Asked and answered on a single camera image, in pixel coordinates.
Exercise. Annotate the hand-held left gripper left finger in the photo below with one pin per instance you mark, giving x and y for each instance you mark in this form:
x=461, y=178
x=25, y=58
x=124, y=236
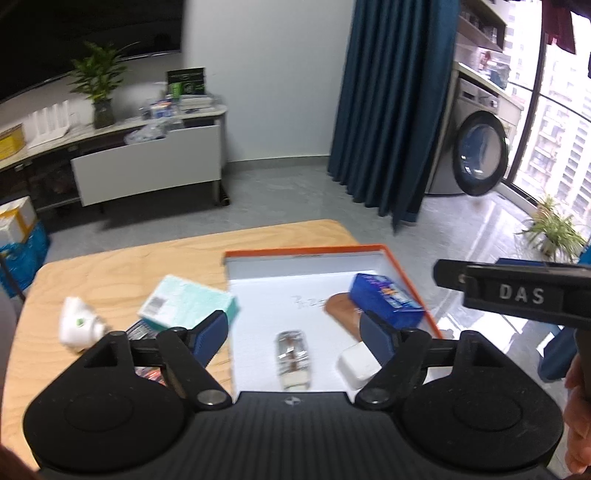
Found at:
x=210, y=334

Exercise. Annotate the black and green box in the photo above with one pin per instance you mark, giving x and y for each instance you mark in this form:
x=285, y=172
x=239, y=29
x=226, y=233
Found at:
x=187, y=83

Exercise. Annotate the blue bag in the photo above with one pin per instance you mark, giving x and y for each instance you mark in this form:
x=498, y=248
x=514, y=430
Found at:
x=27, y=258

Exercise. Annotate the potted spider plant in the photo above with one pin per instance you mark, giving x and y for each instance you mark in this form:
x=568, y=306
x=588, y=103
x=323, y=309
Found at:
x=551, y=230

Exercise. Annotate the white box with orange rim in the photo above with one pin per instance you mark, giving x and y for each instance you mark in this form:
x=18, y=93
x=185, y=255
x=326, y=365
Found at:
x=277, y=300

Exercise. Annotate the black television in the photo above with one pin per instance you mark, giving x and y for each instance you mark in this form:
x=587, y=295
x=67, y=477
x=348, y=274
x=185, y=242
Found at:
x=69, y=32

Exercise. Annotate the yellow box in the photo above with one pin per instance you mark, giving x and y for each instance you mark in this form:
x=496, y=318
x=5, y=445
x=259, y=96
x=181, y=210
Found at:
x=9, y=143

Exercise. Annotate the green plant in dark pot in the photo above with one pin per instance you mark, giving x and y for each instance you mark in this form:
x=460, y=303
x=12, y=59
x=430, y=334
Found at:
x=99, y=78

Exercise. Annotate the low cabinet with white panel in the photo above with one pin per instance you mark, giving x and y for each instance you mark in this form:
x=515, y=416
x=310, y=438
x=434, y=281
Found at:
x=147, y=161

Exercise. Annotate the dark red hanging garment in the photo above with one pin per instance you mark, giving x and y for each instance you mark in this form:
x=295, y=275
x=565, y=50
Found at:
x=558, y=23

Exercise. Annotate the clear plastic bags clutter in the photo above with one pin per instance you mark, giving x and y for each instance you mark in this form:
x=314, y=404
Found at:
x=147, y=127

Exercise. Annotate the white slotted rack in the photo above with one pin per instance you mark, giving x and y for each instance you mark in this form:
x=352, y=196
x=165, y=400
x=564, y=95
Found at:
x=48, y=124

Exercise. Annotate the person's right hand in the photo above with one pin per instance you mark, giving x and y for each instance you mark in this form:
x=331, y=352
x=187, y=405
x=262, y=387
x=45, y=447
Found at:
x=579, y=415

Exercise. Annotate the white and yellow carton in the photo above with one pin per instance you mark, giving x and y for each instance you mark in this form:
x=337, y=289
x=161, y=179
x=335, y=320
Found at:
x=16, y=221

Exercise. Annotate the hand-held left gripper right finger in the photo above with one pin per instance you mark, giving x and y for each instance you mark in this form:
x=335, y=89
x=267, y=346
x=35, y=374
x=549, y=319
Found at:
x=376, y=337

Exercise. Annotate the wall shelf with items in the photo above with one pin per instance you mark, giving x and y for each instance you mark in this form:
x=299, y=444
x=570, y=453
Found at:
x=485, y=25

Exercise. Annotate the brown leather case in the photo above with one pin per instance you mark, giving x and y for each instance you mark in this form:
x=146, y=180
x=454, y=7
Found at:
x=341, y=309

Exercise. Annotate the blue printed tin box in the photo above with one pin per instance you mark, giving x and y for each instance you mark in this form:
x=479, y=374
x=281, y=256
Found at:
x=383, y=300

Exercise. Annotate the white charger plug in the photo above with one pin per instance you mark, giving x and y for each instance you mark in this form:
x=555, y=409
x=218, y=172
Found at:
x=355, y=364

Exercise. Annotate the dark blue curtain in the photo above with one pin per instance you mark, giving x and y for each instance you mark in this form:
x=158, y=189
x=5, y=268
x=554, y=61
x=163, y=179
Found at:
x=392, y=115

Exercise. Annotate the glass balcony window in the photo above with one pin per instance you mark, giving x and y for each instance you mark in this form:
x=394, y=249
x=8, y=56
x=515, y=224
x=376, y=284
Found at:
x=554, y=138

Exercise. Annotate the clear glass bottle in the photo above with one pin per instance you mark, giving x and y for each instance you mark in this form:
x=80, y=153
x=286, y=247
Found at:
x=293, y=360

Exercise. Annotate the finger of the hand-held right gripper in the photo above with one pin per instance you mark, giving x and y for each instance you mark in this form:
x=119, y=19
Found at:
x=448, y=274

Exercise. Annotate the white plug-in device leaf print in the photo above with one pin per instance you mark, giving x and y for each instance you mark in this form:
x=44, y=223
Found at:
x=76, y=323

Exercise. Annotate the teal cardboard box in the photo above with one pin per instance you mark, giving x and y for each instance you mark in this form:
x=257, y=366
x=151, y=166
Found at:
x=184, y=300

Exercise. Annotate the silver washing machine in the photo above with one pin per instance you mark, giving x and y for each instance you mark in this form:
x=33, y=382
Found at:
x=480, y=152

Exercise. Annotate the colourful snack packet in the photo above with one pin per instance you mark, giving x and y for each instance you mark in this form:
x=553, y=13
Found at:
x=143, y=330

